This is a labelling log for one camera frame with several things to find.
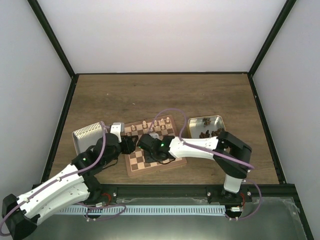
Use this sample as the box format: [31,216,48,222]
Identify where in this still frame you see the pile of dark chess pieces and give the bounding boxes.
[199,116,225,139]

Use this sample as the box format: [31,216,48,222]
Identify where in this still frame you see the wooden chess board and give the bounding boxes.
[124,115,187,177]

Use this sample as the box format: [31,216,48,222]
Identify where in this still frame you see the black front rail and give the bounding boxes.
[85,183,297,204]

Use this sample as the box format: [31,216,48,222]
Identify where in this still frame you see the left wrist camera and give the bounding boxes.
[109,122,125,140]

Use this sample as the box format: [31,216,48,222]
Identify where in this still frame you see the black frame posts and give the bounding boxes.
[27,0,314,240]

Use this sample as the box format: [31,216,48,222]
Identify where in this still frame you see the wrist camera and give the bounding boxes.
[109,122,125,140]
[149,132,160,139]

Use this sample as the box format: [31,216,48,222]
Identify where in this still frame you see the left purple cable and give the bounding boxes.
[0,121,113,236]

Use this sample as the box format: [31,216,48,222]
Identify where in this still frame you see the left metal tray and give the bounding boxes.
[72,122,103,155]

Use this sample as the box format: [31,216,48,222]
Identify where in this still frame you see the light blue cable duct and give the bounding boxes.
[58,205,226,216]

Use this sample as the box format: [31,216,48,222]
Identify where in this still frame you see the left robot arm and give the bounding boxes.
[0,133,138,240]

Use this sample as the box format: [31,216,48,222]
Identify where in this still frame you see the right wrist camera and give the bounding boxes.
[149,132,160,139]

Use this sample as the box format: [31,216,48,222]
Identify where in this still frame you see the purple cable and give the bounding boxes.
[147,108,263,221]
[0,121,113,236]

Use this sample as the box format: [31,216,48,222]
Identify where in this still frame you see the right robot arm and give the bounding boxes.
[137,131,254,202]

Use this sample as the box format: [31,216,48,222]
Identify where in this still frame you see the pile of light chess pieces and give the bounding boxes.
[141,116,174,135]

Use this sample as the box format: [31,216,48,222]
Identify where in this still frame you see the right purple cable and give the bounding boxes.
[147,108,263,221]

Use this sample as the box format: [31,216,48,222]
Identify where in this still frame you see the right metal tray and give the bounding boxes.
[187,115,226,139]

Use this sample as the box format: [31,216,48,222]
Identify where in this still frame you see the metal tray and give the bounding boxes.
[72,122,103,155]
[187,115,226,139]

